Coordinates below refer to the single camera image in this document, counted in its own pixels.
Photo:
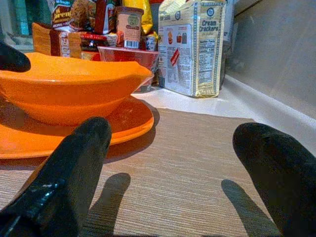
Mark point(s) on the beige woven placemat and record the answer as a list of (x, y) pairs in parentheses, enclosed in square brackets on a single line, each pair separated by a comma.
[(172, 172)]

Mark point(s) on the small blue white packet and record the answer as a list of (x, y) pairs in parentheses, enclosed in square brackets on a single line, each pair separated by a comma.
[(150, 42)]

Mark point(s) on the red snack bag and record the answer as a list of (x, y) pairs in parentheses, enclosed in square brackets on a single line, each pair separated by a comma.
[(105, 16)]

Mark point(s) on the orange and brown snack packet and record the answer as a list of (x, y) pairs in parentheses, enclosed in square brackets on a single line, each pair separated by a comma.
[(56, 42)]

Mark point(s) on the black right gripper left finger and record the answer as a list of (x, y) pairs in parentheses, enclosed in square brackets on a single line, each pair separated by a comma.
[(74, 158)]

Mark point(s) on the clear red plastic bowl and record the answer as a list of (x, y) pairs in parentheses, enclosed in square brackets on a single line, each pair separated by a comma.
[(138, 58)]

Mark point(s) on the yellow snack bag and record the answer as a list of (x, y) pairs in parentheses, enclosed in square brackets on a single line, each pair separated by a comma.
[(144, 14)]

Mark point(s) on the orange plastic plate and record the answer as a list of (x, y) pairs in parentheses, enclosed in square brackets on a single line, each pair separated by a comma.
[(133, 118)]

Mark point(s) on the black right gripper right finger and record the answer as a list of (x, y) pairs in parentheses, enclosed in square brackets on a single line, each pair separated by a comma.
[(276, 163)]

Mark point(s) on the orange cup with barcode label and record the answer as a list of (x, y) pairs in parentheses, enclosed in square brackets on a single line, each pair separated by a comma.
[(129, 27)]

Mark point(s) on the cream crackers package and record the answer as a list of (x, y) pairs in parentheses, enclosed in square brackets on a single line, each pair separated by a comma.
[(195, 49)]

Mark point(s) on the orange plastic bowl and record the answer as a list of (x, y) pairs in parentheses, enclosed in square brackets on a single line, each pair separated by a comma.
[(66, 84)]

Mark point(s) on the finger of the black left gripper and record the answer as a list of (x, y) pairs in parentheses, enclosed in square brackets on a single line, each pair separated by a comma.
[(12, 58)]

